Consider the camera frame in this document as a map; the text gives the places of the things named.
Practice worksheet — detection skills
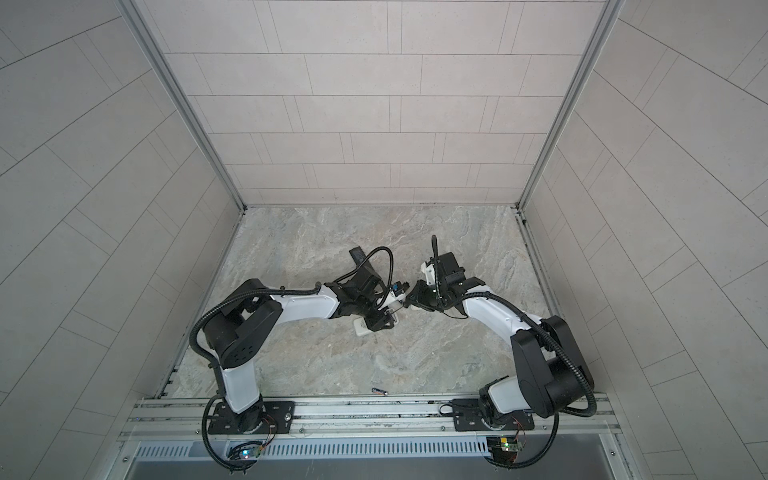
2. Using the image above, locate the red white remote control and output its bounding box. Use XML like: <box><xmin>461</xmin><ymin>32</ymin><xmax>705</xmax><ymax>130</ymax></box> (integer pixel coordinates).
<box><xmin>353</xmin><ymin>315</ymin><xmax>398</xmax><ymax>337</ymax></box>

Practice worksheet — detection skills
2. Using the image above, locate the black remote control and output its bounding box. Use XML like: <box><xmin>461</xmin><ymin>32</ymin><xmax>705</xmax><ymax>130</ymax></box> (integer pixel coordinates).
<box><xmin>349</xmin><ymin>246</ymin><xmax>367</xmax><ymax>267</ymax></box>

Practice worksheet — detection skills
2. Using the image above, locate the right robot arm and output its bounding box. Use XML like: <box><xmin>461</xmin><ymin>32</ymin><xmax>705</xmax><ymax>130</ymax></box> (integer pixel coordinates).
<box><xmin>406</xmin><ymin>252</ymin><xmax>597</xmax><ymax>428</ymax></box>

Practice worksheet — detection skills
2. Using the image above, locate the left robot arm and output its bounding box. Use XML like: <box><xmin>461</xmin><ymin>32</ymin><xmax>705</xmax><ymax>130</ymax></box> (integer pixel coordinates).
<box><xmin>188</xmin><ymin>265</ymin><xmax>408</xmax><ymax>415</ymax></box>

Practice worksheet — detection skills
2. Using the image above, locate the right circuit board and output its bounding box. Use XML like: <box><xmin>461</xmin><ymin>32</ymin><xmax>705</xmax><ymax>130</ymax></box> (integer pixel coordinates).
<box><xmin>486</xmin><ymin>436</ymin><xmax>525</xmax><ymax>465</ymax></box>

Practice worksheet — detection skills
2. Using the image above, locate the circuit board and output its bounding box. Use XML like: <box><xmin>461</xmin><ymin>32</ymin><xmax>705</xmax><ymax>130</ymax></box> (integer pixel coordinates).
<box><xmin>486</xmin><ymin>436</ymin><xmax>525</xmax><ymax>465</ymax></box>
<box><xmin>227</xmin><ymin>441</ymin><xmax>265</xmax><ymax>462</ymax></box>

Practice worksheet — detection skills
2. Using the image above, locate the left circuit board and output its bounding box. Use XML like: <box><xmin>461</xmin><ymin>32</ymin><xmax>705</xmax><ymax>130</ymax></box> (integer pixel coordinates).
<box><xmin>227</xmin><ymin>441</ymin><xmax>265</xmax><ymax>462</ymax></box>

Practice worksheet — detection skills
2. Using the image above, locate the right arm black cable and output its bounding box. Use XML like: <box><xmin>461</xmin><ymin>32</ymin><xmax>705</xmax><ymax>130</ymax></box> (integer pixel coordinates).
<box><xmin>430</xmin><ymin>235</ymin><xmax>598</xmax><ymax>418</ymax></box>

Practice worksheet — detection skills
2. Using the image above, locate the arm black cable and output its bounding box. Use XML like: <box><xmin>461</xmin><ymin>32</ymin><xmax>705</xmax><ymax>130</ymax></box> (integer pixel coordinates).
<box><xmin>430</xmin><ymin>235</ymin><xmax>598</xmax><ymax>418</ymax></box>
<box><xmin>188</xmin><ymin>245</ymin><xmax>395</xmax><ymax>370</ymax></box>

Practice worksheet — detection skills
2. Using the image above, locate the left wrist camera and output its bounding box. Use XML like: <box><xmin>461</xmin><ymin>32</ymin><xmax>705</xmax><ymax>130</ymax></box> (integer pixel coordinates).
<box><xmin>390</xmin><ymin>281</ymin><xmax>410</xmax><ymax>298</ymax></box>

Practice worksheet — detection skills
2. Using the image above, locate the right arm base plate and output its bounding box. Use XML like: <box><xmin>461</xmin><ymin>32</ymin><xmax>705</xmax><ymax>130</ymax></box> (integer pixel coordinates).
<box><xmin>438</xmin><ymin>398</ymin><xmax>535</xmax><ymax>432</ymax></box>

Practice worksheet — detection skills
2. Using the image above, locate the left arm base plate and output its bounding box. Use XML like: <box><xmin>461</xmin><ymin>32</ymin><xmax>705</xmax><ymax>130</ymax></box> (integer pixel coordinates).
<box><xmin>207</xmin><ymin>401</ymin><xmax>296</xmax><ymax>435</ymax></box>

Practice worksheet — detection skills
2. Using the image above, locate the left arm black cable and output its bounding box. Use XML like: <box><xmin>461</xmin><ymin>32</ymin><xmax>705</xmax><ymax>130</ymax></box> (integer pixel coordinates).
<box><xmin>188</xmin><ymin>245</ymin><xmax>395</xmax><ymax>370</ymax></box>

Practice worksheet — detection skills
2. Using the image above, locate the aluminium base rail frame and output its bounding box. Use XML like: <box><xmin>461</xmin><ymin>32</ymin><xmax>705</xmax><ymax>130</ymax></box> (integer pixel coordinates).
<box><xmin>116</xmin><ymin>391</ymin><xmax>622</xmax><ymax>445</ymax></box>

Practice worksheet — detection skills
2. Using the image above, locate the aluminium corner post right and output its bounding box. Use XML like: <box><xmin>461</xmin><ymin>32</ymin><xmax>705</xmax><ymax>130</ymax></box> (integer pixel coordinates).
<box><xmin>517</xmin><ymin>0</ymin><xmax>624</xmax><ymax>214</ymax></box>

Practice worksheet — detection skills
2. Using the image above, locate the aluminium corner post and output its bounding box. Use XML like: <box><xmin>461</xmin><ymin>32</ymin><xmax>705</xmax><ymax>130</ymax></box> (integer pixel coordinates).
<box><xmin>517</xmin><ymin>0</ymin><xmax>624</xmax><ymax>214</ymax></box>
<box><xmin>115</xmin><ymin>0</ymin><xmax>247</xmax><ymax>215</ymax></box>

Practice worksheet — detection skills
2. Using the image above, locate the aluminium corner post left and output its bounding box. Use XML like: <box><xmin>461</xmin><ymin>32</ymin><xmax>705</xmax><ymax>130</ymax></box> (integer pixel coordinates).
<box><xmin>115</xmin><ymin>0</ymin><xmax>247</xmax><ymax>215</ymax></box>

